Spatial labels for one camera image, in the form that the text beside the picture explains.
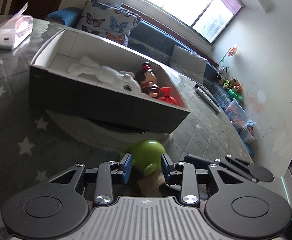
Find green round rubber toy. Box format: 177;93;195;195
119;139;166;177

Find white plush rabbit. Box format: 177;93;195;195
68;56;141;93

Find girl doll red dress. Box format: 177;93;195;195
134;62;160;98

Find red round rubber toy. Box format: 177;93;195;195
158;87;179;106

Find round woven placemat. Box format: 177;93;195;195
46;109;172;151

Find small clear container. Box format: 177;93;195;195
239;122;256;144

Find clear plastic toy bin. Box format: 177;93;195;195
225;99;254;132

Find black remote control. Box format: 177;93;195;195
195;83;220;107

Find grey remote control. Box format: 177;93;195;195
195;87;220;113

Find green toy tub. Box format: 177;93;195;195
228;89;243;102

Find brown plush toy group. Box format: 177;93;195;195
219;78;243;94

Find black white plush toy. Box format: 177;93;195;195
216;66;229;81

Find grey plain pillow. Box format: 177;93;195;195
169;46;208;84

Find grey star quilted tablecloth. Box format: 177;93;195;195
0;20;251;239

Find grey cardboard box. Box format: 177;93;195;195
29;29;190;133

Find orange pinwheel flower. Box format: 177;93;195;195
218;44;237;64

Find window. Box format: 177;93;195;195
121;0;244;51

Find butterfly print pillow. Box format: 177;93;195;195
76;0;141;47

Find tissue pack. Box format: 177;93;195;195
0;3;34;50

